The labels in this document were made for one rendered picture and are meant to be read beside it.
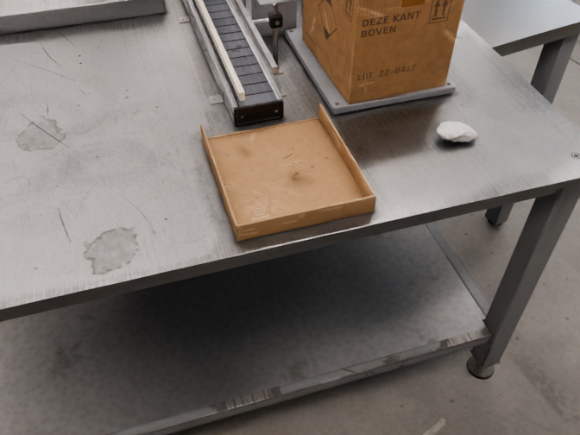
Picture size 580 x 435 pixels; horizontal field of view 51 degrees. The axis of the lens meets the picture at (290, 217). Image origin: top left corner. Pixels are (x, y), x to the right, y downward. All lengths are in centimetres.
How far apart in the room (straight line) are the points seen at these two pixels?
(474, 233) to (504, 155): 103
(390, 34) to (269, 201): 43
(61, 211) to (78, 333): 64
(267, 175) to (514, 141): 53
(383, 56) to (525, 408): 112
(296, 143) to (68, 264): 50
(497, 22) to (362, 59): 59
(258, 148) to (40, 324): 87
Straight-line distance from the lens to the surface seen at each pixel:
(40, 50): 167
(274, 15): 142
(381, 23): 127
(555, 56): 195
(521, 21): 183
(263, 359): 163
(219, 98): 139
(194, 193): 116
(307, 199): 113
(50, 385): 170
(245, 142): 126
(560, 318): 217
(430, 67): 139
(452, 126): 130
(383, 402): 184
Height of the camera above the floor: 161
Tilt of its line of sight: 46 degrees down
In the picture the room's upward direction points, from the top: 1 degrees clockwise
